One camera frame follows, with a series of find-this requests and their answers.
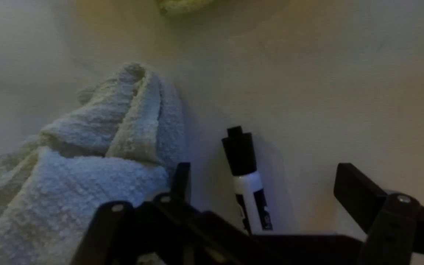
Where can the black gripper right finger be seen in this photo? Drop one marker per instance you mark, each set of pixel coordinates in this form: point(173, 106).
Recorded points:
point(398, 230)

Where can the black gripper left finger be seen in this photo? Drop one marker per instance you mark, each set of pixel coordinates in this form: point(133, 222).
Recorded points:
point(139, 236)

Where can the black dry erase marker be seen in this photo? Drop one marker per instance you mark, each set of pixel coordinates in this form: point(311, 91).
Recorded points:
point(242, 156)

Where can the white terry cloth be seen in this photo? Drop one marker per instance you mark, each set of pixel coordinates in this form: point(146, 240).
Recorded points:
point(74, 186)

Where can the light green cloth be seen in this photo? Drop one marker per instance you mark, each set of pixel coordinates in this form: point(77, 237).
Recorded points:
point(183, 6)

